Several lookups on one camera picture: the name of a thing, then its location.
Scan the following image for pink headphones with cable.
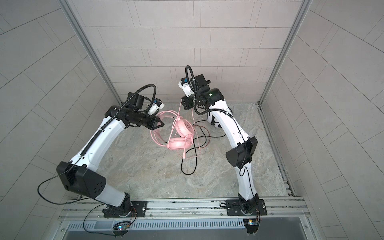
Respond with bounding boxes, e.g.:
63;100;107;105
150;105;195;160

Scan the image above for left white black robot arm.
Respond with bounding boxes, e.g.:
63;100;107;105
57;106;165;217

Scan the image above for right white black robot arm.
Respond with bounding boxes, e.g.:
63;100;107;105
179;83;263;215

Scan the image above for left green circuit board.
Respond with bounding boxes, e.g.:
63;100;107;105
112;221;132;236

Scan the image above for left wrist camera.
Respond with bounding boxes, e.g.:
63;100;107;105
148;99;165;117

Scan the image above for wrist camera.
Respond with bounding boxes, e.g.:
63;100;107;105
148;99;165;117
178;78;194;98

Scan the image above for white black headphones with cable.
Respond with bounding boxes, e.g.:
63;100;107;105
180;118;227;176

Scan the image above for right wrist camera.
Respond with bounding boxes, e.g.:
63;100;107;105
178;78;194;98

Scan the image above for left black power cable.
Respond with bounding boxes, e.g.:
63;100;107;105
37;167;133;237

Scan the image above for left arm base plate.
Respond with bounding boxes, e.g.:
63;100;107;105
102;201;148;218

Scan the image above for white slotted cable duct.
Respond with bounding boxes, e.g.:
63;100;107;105
67;219;245;232

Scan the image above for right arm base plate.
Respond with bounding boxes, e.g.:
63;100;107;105
220;199;268;216

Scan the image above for aluminium mounting rail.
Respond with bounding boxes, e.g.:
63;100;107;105
58;196;311;222

